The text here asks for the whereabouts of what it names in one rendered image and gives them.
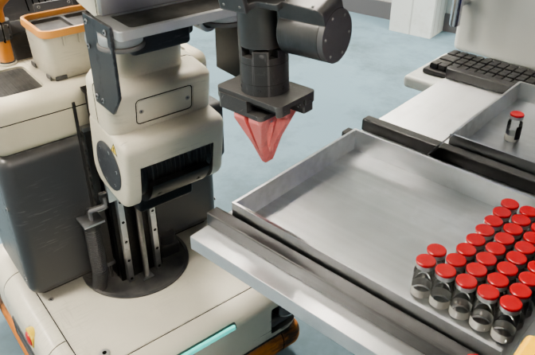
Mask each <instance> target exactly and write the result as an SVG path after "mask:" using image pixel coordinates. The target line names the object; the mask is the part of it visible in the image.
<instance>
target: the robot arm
mask: <svg viewBox="0 0 535 355"><path fill-rule="evenodd" d="M218 2H219V5H220V8H221V9H223V10H230V11H234V12H236V18H237V32H238V45H239V59H240V75H239V76H236V77H233V78H232V79H230V80H226V81H225V82H222V83H220V84H218V85H217V88H218V95H219V98H220V106H221V107H223V108H226V109H228V110H230V111H234V118H235V119H236V121H237V122H238V123H239V125H240V126H241V128H242V129H243V131H244V133H245V134H246V135H247V136H248V138H249V139H250V141H251V142H252V144H253V146H254V147H255V149H256V151H257V153H258V155H259V156H260V158H261V160H262V161H263V162H268V161H270V160H272V159H273V158H274V155H275V152H276V150H277V147H278V145H279V141H280V139H281V137H282V135H283V132H284V131H285V130H286V128H287V126H288V124H289V122H290V121H291V119H292V117H293V116H294V114H295V112H296V111H297V112H300V113H303V114H305V113H307V112H308V111H311V110H312V109H313V101H314V89H313V88H309V87H306V86H303V85H301V84H296V83H293V82H290V81H289V53H290V54H293V55H297V56H301V57H306V58H310V59H313V60H320V61H323V62H326V63H330V64H334V63H337V62H338V61H340V60H341V59H342V57H343V56H344V54H345V53H346V50H347V49H348V46H349V43H350V38H351V34H352V20H351V17H350V13H349V12H348V10H346V9H345V8H343V3H342V0H218Z"/></svg>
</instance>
